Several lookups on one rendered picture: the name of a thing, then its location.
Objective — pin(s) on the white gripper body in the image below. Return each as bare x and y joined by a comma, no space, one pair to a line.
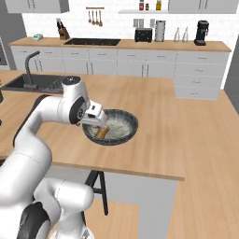
99,118

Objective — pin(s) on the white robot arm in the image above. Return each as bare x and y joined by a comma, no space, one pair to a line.
29,174

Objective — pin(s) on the brown sausage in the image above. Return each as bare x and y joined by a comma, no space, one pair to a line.
101,133

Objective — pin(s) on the dark grey bowl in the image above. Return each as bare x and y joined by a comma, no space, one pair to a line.
124,129

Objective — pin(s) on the black sink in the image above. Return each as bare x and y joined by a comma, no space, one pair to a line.
43,82

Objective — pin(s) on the grey base cupboard run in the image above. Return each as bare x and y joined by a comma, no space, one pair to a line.
140,63

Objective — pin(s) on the black stool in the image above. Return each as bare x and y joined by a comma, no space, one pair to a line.
102,189

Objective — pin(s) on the black hob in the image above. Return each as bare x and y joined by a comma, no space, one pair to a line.
92,42

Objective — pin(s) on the black tap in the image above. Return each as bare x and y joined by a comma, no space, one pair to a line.
28,67

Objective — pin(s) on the wooden knife block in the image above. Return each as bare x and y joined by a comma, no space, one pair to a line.
63,32

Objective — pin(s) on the black toaster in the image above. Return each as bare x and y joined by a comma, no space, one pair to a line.
143,35

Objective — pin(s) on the hanging wooden spoon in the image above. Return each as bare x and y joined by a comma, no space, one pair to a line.
89,17
96,18
93,18
100,19

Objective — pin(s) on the teal kitchen scale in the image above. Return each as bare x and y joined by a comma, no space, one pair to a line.
37,37

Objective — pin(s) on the white paper towel roll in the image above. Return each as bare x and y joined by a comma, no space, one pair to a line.
160,31

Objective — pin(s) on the clear glass bottle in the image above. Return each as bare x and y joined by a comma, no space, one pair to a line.
177,36
185,36

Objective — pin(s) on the small dark red jar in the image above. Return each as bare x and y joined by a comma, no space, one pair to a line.
147,7

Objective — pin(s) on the grey oven column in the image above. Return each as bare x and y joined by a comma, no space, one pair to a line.
7,34

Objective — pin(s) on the yellow jar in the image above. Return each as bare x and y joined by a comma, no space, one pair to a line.
158,5

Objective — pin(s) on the black coffee machine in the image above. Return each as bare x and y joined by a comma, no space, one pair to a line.
201,32

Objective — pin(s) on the dark grey fridge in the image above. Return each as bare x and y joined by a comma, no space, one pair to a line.
233,81

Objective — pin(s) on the grey wall socket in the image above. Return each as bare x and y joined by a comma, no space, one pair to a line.
151,23
138,22

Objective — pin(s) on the wooden tool rail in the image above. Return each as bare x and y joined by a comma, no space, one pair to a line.
95,7

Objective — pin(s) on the white wall shelf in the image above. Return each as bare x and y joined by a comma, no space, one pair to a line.
143,11

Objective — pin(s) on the grey wall cupboard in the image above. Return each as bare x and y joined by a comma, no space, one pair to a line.
34,5
205,6

